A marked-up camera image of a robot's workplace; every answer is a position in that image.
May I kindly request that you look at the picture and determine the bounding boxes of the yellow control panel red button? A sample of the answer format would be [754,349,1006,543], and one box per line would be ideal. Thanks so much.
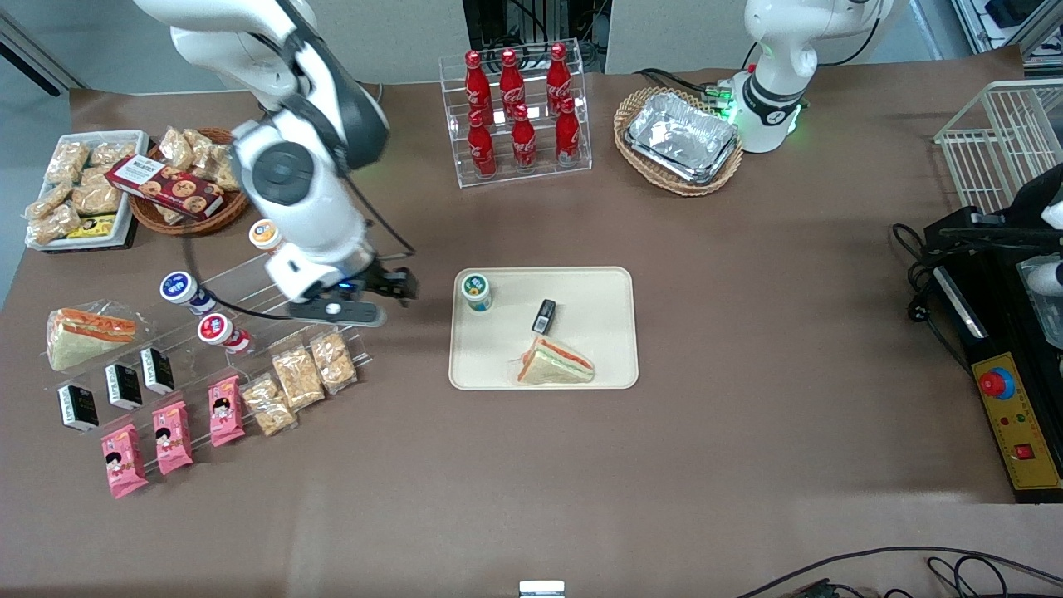
[970,352,1063,493]

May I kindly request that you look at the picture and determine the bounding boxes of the red cola bottle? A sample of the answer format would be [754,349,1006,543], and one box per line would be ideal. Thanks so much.
[511,103,537,171]
[468,110,497,179]
[546,42,572,105]
[555,97,581,165]
[463,50,487,113]
[499,47,525,109]

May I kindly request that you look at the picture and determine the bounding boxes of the black cable bundle with plug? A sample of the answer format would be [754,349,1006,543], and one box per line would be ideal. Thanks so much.
[891,220,972,375]

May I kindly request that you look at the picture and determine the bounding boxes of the black floor cable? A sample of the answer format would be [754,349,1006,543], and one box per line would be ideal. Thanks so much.
[735,546,1063,598]

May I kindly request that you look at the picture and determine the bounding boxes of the purple gum bottle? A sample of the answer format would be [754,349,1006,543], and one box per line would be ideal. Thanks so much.
[159,271,218,316]

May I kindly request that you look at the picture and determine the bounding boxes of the black base cable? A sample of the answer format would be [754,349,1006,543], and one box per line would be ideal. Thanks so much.
[635,66,732,105]

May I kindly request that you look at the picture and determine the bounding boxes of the small wrapped triangle sandwich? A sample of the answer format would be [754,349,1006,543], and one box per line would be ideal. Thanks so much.
[515,335,596,386]

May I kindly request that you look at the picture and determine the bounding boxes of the clear acrylic stepped shelf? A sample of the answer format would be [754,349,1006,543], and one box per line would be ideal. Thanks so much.
[40,235,372,478]

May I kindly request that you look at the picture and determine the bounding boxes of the white snack tray black base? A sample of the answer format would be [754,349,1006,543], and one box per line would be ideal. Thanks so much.
[23,130,150,252]

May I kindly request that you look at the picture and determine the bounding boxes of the wicker basket with foil trays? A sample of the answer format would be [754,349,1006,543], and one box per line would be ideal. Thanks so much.
[613,86,745,198]

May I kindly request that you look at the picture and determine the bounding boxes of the yellow snack packet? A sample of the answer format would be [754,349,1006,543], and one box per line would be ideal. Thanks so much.
[66,214,117,239]

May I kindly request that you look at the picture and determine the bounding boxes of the pink cartoon snack pack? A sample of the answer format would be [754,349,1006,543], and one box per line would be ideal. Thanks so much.
[152,401,194,476]
[100,424,149,499]
[208,375,247,448]

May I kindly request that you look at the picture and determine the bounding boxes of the beige plastic tray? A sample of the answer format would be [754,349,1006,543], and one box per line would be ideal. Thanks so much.
[448,267,639,390]

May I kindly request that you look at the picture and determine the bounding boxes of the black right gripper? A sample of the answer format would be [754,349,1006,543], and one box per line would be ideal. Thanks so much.
[357,262,420,306]

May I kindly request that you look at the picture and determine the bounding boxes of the black control box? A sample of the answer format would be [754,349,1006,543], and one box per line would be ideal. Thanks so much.
[922,162,1063,503]

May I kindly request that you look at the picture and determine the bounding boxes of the red gum bottle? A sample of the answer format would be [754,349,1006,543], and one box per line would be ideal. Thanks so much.
[197,313,252,355]

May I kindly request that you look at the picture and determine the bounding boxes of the red cookie box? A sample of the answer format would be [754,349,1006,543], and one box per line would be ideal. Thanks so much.
[105,154,225,220]

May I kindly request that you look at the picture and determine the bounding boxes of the black background equipment rack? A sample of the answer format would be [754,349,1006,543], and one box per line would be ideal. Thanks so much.
[463,0,611,51]

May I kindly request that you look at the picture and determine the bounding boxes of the rice crispy bar pack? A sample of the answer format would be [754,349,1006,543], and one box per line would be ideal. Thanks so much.
[272,345,326,413]
[309,328,359,395]
[241,374,298,437]

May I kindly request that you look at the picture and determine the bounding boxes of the large wrapped triangle sandwich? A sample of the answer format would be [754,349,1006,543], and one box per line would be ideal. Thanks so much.
[46,306,146,372]

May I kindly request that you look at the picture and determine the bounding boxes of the clear acrylic bottle rack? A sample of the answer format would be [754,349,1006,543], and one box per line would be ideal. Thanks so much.
[438,37,593,189]

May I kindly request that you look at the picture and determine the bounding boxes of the white wire basket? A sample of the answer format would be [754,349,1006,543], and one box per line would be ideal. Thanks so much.
[934,79,1063,217]

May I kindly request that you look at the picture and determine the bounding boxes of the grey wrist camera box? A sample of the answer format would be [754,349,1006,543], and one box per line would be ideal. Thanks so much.
[289,299,387,327]

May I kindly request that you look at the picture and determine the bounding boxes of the stacked foil containers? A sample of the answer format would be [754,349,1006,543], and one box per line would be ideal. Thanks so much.
[625,91,742,185]

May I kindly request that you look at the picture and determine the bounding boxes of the wicker snack basket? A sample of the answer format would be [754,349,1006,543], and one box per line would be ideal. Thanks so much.
[129,127,250,238]

